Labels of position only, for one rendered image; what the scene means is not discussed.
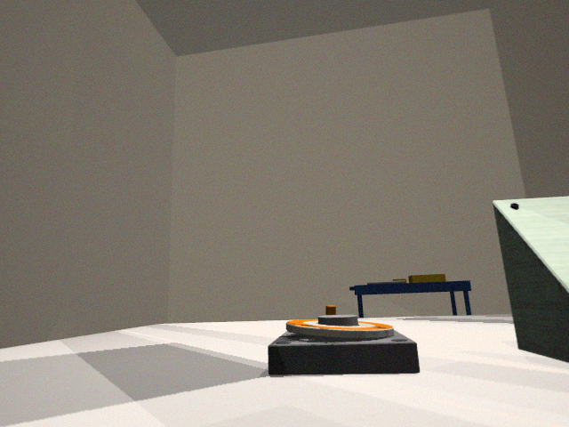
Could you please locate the orange round plate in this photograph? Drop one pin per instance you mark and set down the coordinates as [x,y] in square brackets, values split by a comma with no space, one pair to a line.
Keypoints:
[364,330]

